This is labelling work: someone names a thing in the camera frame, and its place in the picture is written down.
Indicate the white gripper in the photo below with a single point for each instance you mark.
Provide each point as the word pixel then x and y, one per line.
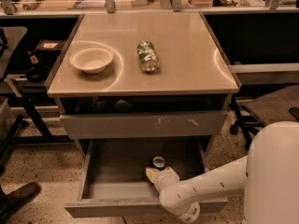
pixel 163 176

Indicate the blue pepsi can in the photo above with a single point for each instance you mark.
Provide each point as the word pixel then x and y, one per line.
pixel 158 163

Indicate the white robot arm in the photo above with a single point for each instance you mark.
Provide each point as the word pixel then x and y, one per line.
pixel 268 177

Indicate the open middle drawer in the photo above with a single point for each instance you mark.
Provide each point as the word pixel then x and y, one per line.
pixel 114 181

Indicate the grey drawer cabinet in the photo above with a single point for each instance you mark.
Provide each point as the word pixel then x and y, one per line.
pixel 192 75

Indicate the closed top drawer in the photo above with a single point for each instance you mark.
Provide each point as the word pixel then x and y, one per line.
pixel 129 125

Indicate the green soda can lying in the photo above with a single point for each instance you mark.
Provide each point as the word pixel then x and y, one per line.
pixel 147 56

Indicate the black office chair right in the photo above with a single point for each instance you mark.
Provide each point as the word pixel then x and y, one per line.
pixel 275 106

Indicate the black office chair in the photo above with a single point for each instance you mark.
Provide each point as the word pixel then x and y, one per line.
pixel 9 123
pixel 275 106

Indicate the white bowl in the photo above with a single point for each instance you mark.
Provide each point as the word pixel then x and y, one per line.
pixel 91 60

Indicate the brown shoe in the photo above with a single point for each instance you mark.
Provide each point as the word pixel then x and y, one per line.
pixel 10 203

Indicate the black round object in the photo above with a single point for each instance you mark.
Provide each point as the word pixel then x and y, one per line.
pixel 37 74

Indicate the black office chair left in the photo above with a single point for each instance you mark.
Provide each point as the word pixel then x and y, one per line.
pixel 9 123

